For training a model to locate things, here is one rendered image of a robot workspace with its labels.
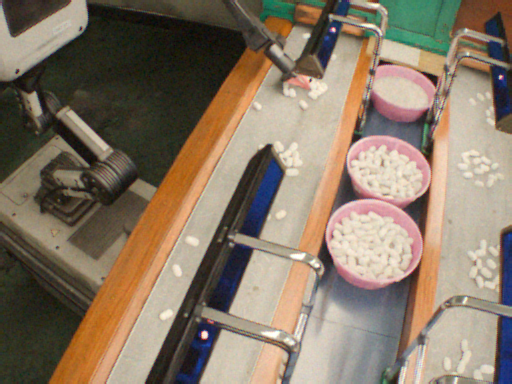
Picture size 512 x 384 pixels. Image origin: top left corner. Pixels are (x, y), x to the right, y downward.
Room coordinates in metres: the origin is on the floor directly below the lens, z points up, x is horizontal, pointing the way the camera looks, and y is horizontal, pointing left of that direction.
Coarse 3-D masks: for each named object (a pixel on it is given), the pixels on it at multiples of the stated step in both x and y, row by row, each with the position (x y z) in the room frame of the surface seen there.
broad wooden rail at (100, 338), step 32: (288, 32) 1.79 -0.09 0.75; (256, 64) 1.50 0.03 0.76; (224, 96) 1.30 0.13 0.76; (224, 128) 1.14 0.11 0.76; (192, 160) 0.99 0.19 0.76; (160, 192) 0.86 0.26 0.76; (192, 192) 0.88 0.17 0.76; (160, 224) 0.76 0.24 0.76; (128, 256) 0.65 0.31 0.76; (160, 256) 0.66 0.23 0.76; (128, 288) 0.56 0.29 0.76; (96, 320) 0.46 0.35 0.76; (128, 320) 0.48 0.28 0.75; (96, 352) 0.38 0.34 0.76
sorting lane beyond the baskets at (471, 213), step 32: (480, 128) 1.28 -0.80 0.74; (448, 160) 1.10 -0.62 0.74; (480, 160) 1.11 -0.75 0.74; (448, 192) 0.96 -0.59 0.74; (480, 192) 0.97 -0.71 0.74; (448, 224) 0.83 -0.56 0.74; (480, 224) 0.84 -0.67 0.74; (448, 256) 0.72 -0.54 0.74; (480, 256) 0.72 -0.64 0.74; (448, 288) 0.62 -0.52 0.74; (480, 288) 0.62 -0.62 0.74; (448, 320) 0.52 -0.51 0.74; (480, 320) 0.52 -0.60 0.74; (448, 352) 0.43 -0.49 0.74; (480, 352) 0.43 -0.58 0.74
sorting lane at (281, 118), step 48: (288, 48) 1.67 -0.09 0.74; (336, 48) 1.70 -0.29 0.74; (288, 96) 1.35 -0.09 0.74; (336, 96) 1.38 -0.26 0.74; (240, 144) 1.10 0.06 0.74; (288, 144) 1.11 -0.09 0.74; (288, 192) 0.92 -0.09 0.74; (288, 240) 0.75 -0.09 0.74; (240, 288) 0.60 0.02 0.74; (144, 336) 0.45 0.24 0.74; (240, 336) 0.47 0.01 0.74
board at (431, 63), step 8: (368, 48) 1.67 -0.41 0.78; (368, 56) 1.62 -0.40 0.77; (424, 56) 1.66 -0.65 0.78; (432, 56) 1.67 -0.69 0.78; (440, 56) 1.68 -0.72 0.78; (400, 64) 1.59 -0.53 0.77; (408, 64) 1.58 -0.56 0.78; (424, 64) 1.60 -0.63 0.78; (432, 64) 1.61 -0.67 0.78; (440, 64) 1.62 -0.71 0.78; (432, 72) 1.55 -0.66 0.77; (440, 72) 1.56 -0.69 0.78
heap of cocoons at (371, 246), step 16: (336, 224) 0.81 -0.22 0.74; (352, 224) 0.82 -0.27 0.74; (368, 224) 0.82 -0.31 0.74; (384, 224) 0.82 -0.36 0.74; (336, 240) 0.76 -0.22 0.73; (352, 240) 0.76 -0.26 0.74; (368, 240) 0.76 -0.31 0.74; (384, 240) 0.77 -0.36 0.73; (400, 240) 0.77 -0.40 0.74; (336, 256) 0.72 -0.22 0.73; (352, 256) 0.71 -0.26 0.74; (368, 256) 0.71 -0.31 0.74; (384, 256) 0.71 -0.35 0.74; (400, 256) 0.73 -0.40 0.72; (368, 272) 0.67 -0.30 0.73; (384, 272) 0.67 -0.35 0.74; (400, 272) 0.66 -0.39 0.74
